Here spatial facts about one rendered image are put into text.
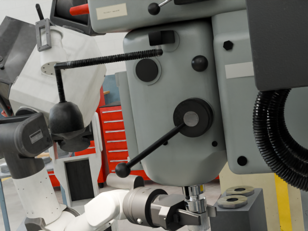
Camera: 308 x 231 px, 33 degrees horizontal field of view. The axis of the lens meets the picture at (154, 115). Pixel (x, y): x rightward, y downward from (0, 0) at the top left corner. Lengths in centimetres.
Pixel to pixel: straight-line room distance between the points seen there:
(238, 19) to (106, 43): 1000
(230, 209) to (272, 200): 137
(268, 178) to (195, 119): 196
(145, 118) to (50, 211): 51
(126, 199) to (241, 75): 44
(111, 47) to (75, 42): 940
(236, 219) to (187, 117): 66
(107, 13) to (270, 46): 41
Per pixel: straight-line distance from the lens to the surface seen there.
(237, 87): 91
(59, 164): 174
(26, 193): 139
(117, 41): 1080
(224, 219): 154
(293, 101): 91
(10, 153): 136
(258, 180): 287
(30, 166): 137
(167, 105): 97
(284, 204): 290
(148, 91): 98
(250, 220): 153
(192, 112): 92
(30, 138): 134
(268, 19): 65
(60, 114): 108
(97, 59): 92
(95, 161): 173
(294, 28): 65
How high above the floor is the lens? 159
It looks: 7 degrees down
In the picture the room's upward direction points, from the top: 8 degrees counter-clockwise
